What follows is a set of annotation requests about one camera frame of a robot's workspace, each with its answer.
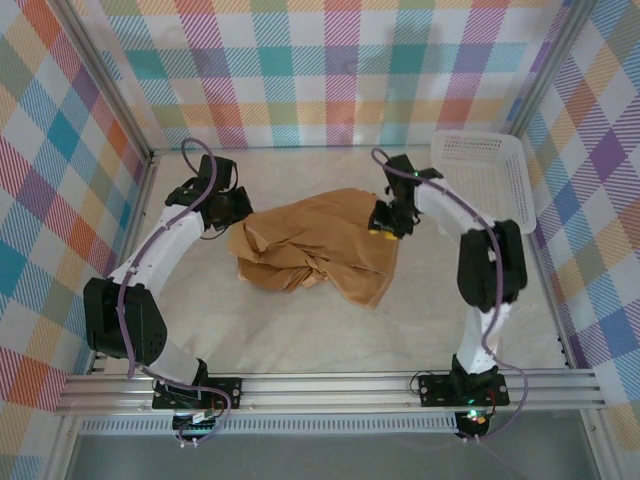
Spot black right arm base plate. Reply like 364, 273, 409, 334
417, 372, 511, 407

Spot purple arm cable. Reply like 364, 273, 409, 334
117, 138, 235, 447
370, 147, 529, 444

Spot small control circuit board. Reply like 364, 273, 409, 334
457, 407, 494, 437
172, 407, 226, 442

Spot aluminium mounting beam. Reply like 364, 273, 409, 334
53, 367, 609, 416

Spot white perforated plastic basket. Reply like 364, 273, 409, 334
430, 130, 537, 236

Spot slotted grey cable tray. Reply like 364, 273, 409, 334
79, 412, 459, 436

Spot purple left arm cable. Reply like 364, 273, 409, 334
117, 138, 235, 447

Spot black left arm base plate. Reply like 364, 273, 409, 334
151, 377, 244, 411

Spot aluminium side frame rail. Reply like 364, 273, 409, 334
517, 132, 581, 371
87, 149, 161, 376

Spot tan t-shirt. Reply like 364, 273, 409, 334
227, 187, 401, 311

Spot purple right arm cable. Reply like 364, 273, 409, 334
370, 147, 529, 444

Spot aluminium frame post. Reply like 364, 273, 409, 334
42, 414, 84, 480
507, 0, 599, 139
582, 412, 619, 480
52, 0, 156, 159

